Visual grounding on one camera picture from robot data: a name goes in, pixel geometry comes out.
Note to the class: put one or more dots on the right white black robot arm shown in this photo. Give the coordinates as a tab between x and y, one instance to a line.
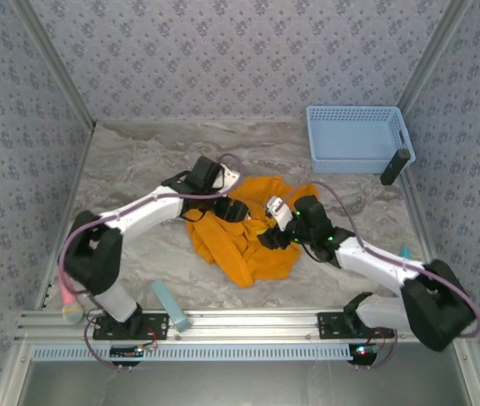
371	262

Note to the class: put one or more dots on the light blue plastic basket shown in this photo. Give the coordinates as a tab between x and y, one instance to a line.
350	139

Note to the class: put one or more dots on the left small circuit board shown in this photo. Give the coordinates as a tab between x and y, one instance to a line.
126	351

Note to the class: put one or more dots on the orange t-shirt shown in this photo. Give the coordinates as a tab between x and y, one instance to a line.
231	254

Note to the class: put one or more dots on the light blue flat block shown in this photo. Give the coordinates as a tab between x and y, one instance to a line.
172	308

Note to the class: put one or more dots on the pink toy microphone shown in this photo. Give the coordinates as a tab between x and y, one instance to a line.
72	311

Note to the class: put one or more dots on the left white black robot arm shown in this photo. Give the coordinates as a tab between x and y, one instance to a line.
147	211

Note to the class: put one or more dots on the right small circuit board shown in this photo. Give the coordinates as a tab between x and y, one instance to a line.
362	351

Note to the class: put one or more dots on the aluminium rail frame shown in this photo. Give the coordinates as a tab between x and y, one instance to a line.
244	321

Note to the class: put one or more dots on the black rectangular box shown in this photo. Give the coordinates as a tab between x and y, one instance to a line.
394	167

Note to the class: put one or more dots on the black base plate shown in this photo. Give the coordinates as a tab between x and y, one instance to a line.
328	325
157	325

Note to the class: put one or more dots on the aluminium frame post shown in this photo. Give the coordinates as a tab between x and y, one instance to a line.
57	67
432	55

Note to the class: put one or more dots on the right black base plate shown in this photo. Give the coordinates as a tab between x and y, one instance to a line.
328	325

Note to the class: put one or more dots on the small circuit board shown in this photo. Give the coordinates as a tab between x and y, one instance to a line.
126	351
362	351

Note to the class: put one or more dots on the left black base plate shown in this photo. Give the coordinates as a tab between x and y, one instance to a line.
157	325

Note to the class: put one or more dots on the teal toy microphone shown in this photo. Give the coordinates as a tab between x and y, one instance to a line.
405	252

